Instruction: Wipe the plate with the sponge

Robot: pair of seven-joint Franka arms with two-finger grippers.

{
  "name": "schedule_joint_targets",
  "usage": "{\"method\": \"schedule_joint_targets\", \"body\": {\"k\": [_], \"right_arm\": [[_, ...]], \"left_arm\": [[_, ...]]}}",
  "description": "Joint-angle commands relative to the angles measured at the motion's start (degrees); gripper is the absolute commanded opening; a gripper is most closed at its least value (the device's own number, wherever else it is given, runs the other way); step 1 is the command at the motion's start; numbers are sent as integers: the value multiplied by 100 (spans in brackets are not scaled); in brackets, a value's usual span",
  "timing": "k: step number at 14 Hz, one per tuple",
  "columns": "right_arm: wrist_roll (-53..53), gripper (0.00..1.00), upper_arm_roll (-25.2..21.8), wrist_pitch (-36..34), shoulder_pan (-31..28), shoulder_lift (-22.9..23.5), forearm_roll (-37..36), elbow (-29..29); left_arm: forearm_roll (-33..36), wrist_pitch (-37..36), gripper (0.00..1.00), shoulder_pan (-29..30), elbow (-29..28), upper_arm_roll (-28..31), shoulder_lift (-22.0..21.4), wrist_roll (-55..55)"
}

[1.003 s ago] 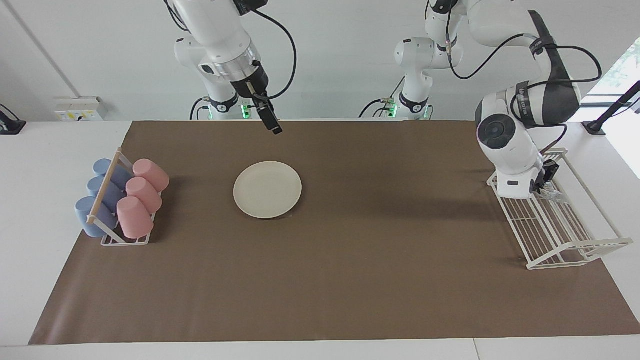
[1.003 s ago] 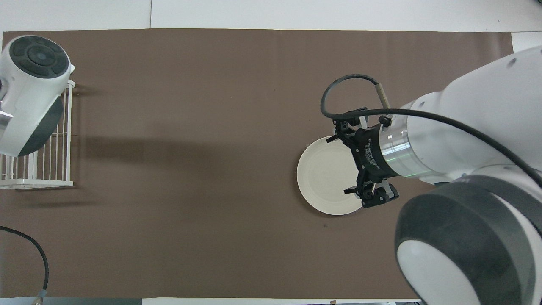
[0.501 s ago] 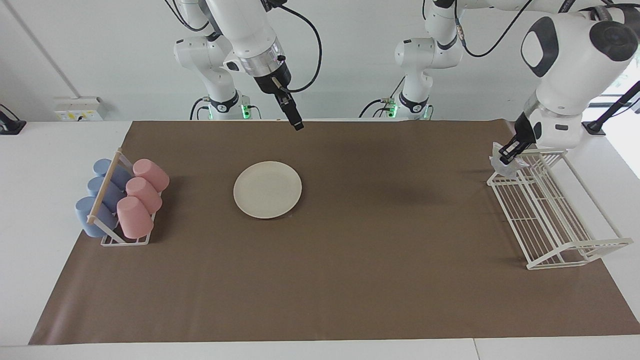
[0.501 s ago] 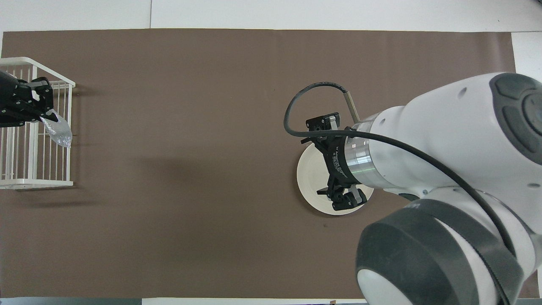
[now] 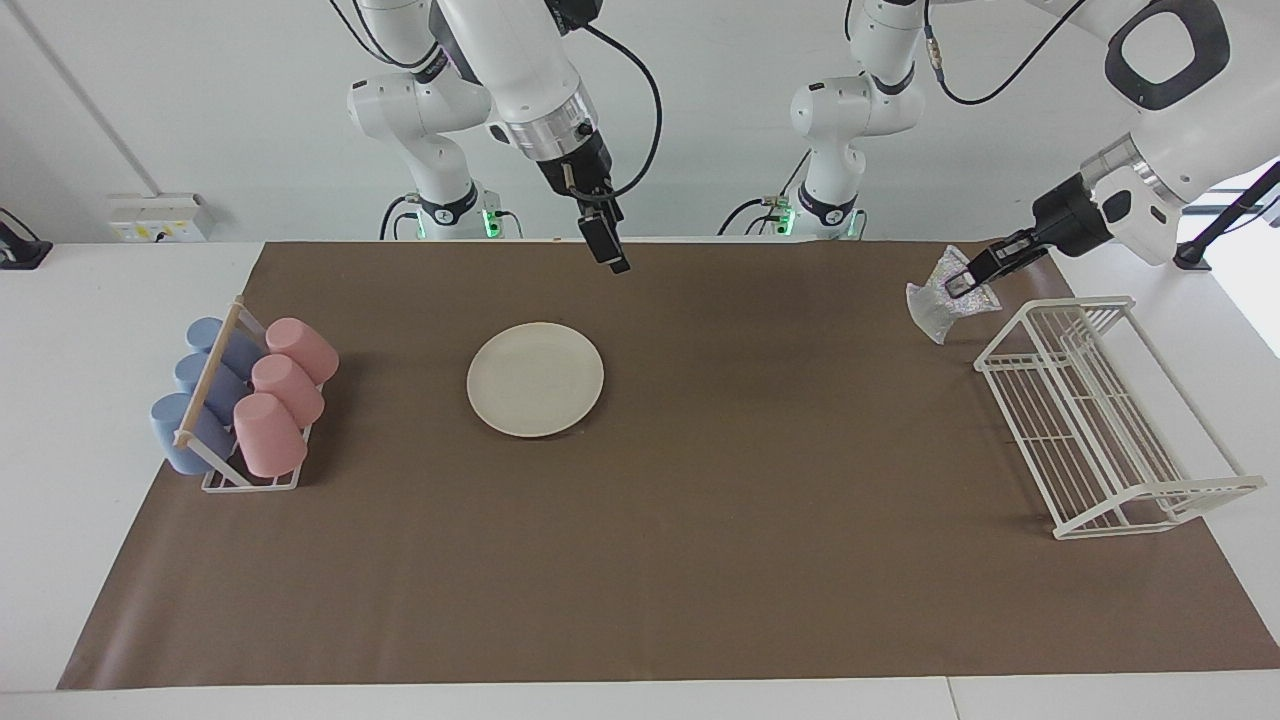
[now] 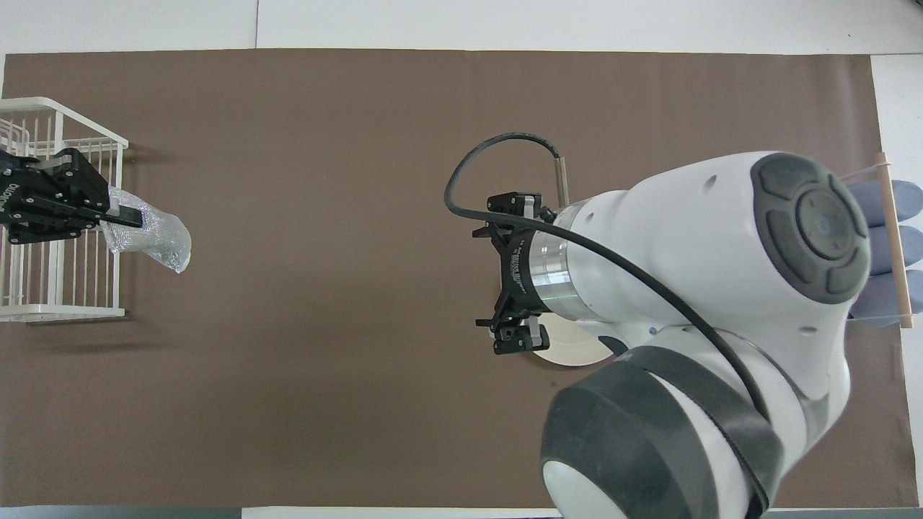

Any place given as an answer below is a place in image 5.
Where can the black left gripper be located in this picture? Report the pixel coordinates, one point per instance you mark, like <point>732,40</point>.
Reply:
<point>1062,215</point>

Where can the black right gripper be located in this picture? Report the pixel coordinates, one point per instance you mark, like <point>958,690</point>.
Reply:
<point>585,175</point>

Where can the silver mesh sponge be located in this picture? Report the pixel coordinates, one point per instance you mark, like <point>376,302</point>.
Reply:
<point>935,305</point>

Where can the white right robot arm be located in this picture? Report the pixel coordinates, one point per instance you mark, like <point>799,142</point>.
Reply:
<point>510,60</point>

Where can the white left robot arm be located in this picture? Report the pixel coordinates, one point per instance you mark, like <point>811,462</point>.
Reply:
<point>1200,140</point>

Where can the cream round plate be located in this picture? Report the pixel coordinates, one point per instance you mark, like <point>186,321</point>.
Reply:
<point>535,380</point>

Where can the black clamp stand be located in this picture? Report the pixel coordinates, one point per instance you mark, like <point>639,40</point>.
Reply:
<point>1190,255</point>

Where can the pink plastic cup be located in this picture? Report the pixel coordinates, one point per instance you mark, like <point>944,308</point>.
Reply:
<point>305,345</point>
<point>290,385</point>
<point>268,435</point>

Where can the brown table mat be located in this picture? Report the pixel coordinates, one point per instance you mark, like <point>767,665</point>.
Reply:
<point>700,550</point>

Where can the blue plastic cup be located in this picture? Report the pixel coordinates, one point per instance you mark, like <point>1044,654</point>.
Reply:
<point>190,372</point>
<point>205,335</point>
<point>165,420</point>

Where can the wooden cup holder rack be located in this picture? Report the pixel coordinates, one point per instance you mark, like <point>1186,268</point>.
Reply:
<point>206,378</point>

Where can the black table clamp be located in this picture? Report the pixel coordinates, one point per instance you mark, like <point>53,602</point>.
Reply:
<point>25,255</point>

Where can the white wall outlet box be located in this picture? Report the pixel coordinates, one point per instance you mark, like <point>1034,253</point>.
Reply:
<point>160,215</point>

